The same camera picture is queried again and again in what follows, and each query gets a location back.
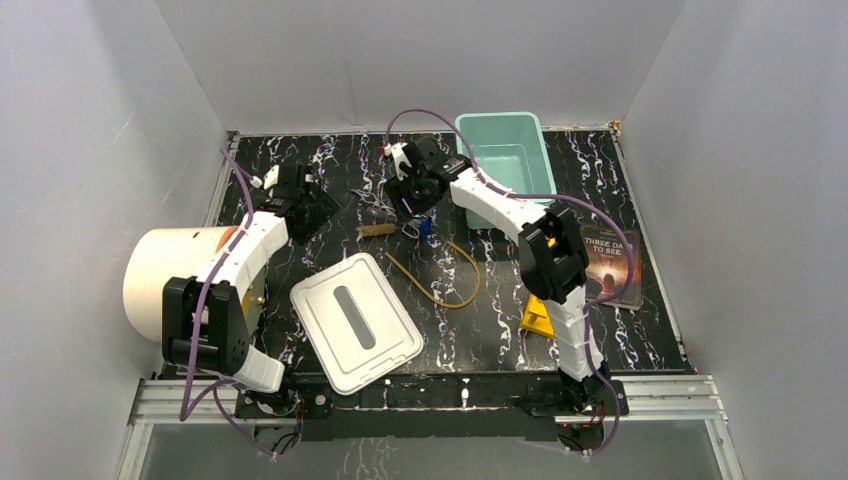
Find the blue clip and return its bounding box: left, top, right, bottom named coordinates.
left=418, top=216, right=433, bottom=239

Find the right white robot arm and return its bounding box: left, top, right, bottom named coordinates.
left=382, top=136, right=608, bottom=414

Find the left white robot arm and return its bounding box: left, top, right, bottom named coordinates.
left=161, top=162, right=340, bottom=416

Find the tan bottle brush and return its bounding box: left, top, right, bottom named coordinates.
left=357, top=223, right=397, bottom=238

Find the tan rubber tube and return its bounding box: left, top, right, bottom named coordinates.
left=382, top=240, right=483, bottom=310

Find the teal plastic bin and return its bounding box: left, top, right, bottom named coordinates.
left=455, top=112, right=556, bottom=195

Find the white bin lid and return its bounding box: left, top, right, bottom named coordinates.
left=290, top=252, right=424, bottom=396

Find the white and orange cylinder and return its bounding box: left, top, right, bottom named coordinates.
left=123, top=226, right=237, bottom=343

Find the yellow test tube rack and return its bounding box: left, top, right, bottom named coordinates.
left=519, top=294, right=555, bottom=339

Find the dark book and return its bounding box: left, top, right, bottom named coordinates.
left=581, top=225, right=643, bottom=311

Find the metal wire test tube holder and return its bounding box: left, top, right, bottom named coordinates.
left=350, top=189, right=423, bottom=238

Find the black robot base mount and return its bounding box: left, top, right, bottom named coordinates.
left=236, top=371, right=630, bottom=444

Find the aluminium frame rail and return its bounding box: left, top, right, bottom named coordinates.
left=129, top=377, right=730, bottom=425

